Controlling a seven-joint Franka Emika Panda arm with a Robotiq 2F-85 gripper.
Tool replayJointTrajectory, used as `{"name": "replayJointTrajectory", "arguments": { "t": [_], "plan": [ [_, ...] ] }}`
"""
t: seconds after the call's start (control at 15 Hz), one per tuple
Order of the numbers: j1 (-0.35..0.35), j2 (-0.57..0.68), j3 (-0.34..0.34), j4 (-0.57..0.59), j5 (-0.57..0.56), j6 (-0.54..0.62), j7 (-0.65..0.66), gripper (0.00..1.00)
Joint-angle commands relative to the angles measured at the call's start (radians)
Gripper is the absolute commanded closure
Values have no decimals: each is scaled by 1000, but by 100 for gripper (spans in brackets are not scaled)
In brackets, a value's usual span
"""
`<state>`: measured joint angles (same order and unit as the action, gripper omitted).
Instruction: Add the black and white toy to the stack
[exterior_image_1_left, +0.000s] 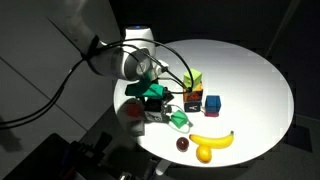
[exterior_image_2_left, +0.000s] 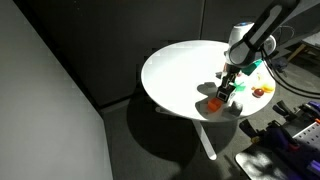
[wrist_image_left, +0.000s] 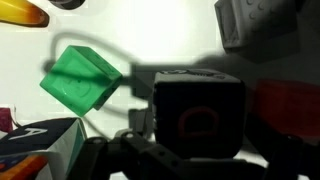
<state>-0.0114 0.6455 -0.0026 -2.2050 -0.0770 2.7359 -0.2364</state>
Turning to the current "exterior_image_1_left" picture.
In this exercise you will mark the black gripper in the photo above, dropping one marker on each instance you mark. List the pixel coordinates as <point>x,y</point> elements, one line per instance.
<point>156,98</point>

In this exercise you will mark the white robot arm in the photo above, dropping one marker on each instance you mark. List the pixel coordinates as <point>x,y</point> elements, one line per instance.
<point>110,63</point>

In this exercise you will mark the black white teal stack block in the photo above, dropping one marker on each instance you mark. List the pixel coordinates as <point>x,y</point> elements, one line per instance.
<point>192,106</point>

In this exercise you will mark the orange stack block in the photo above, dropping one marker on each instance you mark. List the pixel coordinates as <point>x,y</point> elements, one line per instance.
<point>193,95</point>

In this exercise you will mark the light green stack block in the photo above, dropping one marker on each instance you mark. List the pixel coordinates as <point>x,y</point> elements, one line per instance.
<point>192,78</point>

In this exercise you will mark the orange red cube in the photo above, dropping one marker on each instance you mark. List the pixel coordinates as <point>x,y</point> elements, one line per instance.
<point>133,110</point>

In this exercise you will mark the green cube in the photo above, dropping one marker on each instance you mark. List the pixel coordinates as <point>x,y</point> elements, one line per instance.
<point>179,119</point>

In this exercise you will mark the dark red plum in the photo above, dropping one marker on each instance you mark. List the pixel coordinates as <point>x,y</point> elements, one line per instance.
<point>182,144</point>

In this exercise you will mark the maroon small block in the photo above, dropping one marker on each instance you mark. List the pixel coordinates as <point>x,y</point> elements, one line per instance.
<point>211,114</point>

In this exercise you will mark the blue cube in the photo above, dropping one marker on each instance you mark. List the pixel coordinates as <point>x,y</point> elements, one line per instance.
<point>212,104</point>

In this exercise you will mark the white table leg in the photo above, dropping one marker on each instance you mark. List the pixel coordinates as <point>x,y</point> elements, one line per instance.
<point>162,167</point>

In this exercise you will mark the yellow banana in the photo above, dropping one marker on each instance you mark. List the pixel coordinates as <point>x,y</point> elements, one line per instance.
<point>213,140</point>

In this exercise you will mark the yellow lemon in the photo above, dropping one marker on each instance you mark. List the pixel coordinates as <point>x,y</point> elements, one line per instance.
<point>203,154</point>

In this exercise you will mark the dark equipment cart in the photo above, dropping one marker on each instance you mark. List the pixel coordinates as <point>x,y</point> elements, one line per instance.
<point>66,156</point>

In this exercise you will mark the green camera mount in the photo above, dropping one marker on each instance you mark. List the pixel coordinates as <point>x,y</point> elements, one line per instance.
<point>146,88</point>

